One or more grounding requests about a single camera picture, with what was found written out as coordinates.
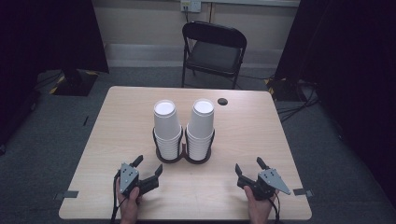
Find black stand base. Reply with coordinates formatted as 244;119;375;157
49;68;100;97
264;76;313;103

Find grey tape strip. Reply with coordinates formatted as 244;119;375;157
292;188;315;199
53;189;79;201

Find left hand-held gripper cable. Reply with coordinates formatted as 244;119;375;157
109;169;129;224

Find black floor cables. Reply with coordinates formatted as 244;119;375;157
275;79;322;123

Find right hand-held gripper cable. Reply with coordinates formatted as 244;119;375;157
266;191;282;224

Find hand-held gripper cable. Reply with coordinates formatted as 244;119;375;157
266;191;282;224
109;169;129;224

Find dark curtain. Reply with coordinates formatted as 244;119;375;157
274;0;396;198
0;0;110;147

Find person's right hand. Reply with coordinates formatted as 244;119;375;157
243;185;280;220

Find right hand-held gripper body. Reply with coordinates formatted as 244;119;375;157
236;168;292;201

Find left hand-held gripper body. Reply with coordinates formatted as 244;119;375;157
119;161;161;199

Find white paper cup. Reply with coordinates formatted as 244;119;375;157
187;98;216;140

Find black double cup holder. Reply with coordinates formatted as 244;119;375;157
151;125;217;165

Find person's left hand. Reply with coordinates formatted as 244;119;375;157
115;178;143;218

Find white wall socket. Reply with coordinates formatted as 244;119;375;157
179;0;203;14

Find black folding chair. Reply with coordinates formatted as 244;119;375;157
181;21;248;91

